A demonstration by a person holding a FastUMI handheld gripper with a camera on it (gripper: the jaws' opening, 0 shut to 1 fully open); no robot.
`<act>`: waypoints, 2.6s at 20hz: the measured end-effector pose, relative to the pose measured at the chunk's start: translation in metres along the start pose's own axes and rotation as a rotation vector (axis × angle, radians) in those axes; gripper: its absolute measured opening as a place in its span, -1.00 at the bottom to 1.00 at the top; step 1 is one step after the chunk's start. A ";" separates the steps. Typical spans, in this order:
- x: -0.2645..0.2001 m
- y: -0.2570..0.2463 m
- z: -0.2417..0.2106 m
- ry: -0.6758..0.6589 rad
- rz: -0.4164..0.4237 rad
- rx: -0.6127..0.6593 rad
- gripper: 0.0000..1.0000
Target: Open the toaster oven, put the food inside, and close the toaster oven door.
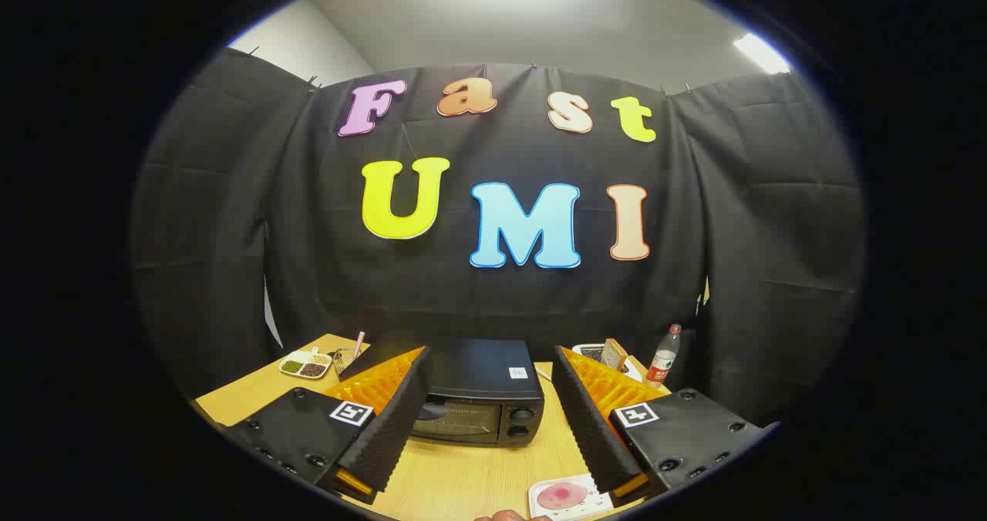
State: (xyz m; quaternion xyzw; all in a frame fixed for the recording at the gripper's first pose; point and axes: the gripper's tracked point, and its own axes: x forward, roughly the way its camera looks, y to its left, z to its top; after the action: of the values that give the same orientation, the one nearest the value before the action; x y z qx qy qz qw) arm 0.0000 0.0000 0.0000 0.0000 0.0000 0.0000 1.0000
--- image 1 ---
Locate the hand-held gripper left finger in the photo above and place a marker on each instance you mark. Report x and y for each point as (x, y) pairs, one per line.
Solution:
(393, 428)

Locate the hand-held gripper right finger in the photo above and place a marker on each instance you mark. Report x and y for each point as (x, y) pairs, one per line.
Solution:
(590, 428)

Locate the pink round meat slice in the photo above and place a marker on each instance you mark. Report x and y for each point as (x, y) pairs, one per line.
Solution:
(561, 495)

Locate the white square plate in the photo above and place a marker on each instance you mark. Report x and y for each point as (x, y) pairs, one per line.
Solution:
(574, 515)

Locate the black toaster oven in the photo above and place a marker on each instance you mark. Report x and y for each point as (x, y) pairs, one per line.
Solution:
(478, 371)

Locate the white pop-up toaster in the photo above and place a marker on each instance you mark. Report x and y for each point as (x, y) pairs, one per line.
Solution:
(634, 371)

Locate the brown bread slice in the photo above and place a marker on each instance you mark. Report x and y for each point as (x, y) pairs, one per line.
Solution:
(614, 355)

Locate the clear red label water bottle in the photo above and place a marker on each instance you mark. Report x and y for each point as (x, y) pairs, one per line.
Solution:
(663, 363)

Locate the white divided dish of beans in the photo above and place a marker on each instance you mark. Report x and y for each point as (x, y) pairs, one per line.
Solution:
(304, 367)

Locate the black backdrop cloth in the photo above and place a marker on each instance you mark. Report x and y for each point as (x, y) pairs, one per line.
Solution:
(308, 236)

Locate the ceiling light panel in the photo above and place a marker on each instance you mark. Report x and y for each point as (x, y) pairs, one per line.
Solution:
(763, 53)

